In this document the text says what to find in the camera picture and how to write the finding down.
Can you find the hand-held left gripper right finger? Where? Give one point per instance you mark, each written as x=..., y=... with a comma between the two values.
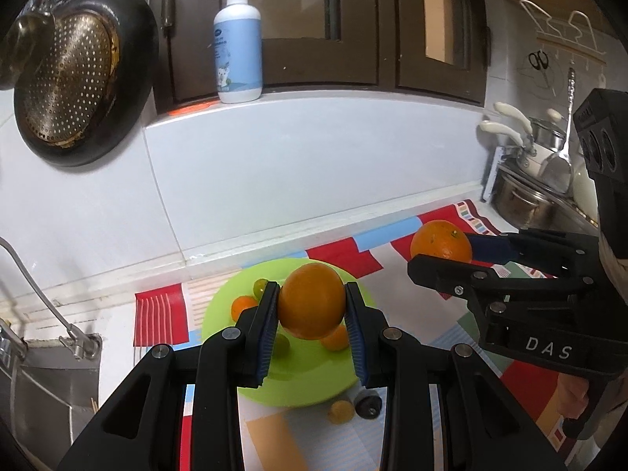
x=355, y=341

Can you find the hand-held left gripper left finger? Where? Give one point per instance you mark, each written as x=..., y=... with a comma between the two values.
x=265, y=343

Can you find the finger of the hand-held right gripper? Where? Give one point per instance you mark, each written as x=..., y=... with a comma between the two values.
x=490, y=248
x=441, y=274

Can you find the green tangerine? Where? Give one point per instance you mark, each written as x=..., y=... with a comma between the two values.
x=260, y=287
x=279, y=347

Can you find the large orange with stem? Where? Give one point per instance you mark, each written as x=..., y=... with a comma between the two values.
x=439, y=243

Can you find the green plate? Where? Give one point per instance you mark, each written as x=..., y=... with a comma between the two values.
x=304, y=368

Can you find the person's right hand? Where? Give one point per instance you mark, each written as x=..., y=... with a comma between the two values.
x=571, y=395

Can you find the large steel pot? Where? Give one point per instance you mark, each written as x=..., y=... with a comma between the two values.
x=520, y=201

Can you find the colourful patchwork tablecloth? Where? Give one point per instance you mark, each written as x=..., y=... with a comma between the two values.
x=530, y=392

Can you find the yellow-brown kiwi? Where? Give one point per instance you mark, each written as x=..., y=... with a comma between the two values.
x=341, y=411

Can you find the metal skimmer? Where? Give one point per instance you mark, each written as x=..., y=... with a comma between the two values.
x=559, y=167

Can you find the steel pot with lid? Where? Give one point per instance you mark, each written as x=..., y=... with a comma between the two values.
x=547, y=132

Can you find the black scissors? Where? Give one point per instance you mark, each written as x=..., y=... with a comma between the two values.
x=539, y=61

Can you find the stainless steel sink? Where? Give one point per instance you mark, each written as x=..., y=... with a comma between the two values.
x=54, y=402

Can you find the red tape strip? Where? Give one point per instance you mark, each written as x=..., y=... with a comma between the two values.
x=194, y=107

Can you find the white pump soap bottle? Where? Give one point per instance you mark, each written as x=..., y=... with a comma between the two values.
x=238, y=54

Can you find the black frying pan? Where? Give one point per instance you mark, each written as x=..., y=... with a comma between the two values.
x=132, y=59

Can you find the brass perforated strainer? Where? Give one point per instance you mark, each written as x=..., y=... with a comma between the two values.
x=68, y=83

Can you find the small brass pot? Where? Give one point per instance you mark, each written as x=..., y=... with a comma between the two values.
x=24, y=44

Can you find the dark wooden window frame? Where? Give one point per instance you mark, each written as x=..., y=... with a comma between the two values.
x=382, y=24

